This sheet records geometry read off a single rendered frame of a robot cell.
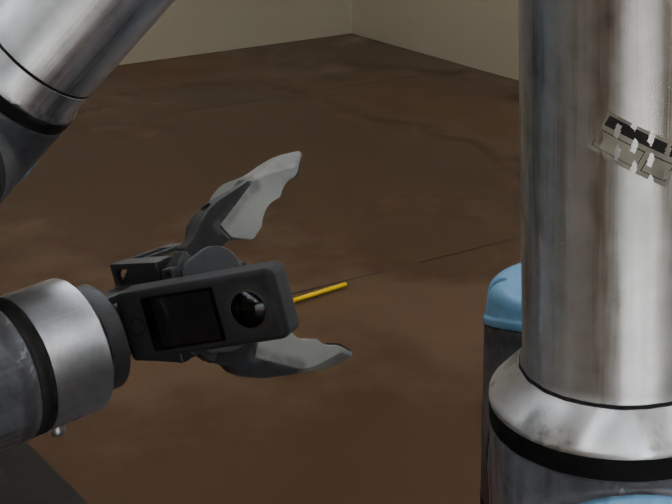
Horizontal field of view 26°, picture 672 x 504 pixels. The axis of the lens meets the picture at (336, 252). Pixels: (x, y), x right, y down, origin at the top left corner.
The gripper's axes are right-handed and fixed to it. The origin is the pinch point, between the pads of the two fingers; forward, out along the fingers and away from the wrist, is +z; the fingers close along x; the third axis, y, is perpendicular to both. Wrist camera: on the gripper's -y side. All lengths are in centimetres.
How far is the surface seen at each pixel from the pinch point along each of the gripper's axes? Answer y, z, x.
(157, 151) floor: 403, 239, 18
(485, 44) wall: 414, 439, 14
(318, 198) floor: 320, 246, 43
